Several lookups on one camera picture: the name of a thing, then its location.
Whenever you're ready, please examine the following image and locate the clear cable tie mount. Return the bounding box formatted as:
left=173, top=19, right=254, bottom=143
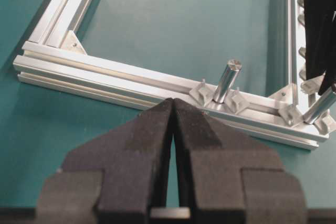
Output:
left=278, top=104, right=303, bottom=127
left=300, top=75, right=324, bottom=95
left=226, top=89, right=250, bottom=114
left=314, top=115, right=335, bottom=135
left=189, top=79, right=214, bottom=106
left=299, top=47, right=306, bottom=58
left=297, top=0, right=305, bottom=8
left=298, top=14, right=305, bottom=27

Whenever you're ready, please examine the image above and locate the aluminium extrusion square frame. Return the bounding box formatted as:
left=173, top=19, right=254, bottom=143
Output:
left=13, top=0, right=331, bottom=150

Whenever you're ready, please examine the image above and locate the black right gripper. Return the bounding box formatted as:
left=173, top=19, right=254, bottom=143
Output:
left=304, top=0, right=335, bottom=95

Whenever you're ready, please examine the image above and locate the aluminium pin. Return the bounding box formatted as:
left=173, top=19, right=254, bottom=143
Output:
left=213, top=59, right=242, bottom=103
left=303, top=84, right=335, bottom=124

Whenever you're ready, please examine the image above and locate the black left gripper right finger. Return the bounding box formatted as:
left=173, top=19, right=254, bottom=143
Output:
left=174, top=99, right=307, bottom=223

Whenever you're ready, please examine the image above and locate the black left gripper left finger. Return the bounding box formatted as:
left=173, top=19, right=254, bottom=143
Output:
left=36, top=99, right=173, bottom=223

